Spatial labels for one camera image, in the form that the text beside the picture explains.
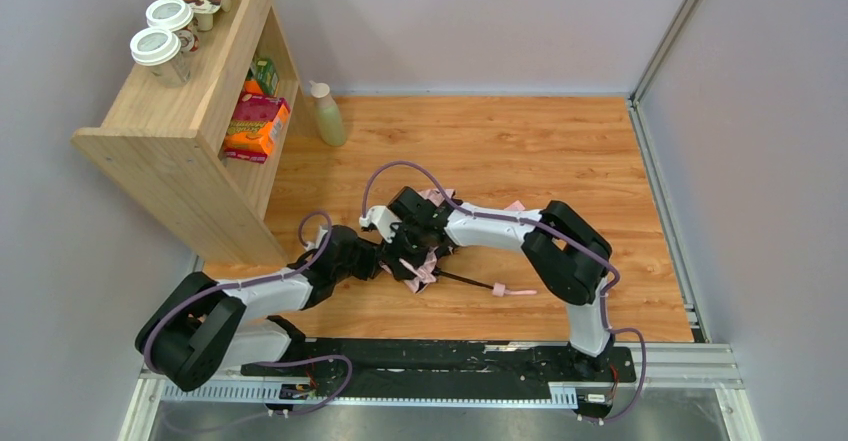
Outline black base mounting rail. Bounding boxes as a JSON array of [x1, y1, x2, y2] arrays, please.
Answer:
[[241, 338, 639, 401]]

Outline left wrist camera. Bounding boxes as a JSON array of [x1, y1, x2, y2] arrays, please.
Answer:
[[306, 225, 332, 249]]

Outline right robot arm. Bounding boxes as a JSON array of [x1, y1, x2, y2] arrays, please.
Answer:
[[360, 187, 614, 380]]

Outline white lidded jar front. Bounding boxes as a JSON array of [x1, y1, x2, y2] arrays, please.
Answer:
[[129, 27, 190, 88]]

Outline green carton on shelf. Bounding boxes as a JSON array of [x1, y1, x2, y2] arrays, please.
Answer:
[[245, 57, 279, 96]]

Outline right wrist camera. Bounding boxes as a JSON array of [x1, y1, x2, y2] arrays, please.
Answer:
[[359, 205, 401, 242]]

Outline pink folding umbrella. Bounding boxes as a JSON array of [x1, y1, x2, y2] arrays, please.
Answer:
[[400, 188, 537, 297]]

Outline green squeeze bottle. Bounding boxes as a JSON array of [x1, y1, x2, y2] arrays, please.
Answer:
[[310, 81, 347, 147]]

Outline white lidded jar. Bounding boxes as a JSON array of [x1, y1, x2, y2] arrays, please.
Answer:
[[129, 27, 190, 88], [145, 0, 200, 53]]

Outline white lidded jar rear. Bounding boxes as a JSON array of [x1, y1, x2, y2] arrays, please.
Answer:
[[145, 0, 200, 53]]

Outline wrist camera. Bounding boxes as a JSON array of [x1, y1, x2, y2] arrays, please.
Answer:
[[306, 225, 332, 249], [359, 205, 401, 242]]

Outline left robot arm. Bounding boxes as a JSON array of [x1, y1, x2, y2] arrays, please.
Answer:
[[135, 225, 381, 392]]

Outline wooden shelf unit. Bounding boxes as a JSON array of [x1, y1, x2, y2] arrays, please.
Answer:
[[71, 0, 317, 265]]

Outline orange pink snack box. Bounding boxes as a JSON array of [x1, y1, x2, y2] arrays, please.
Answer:
[[222, 92, 290, 164]]

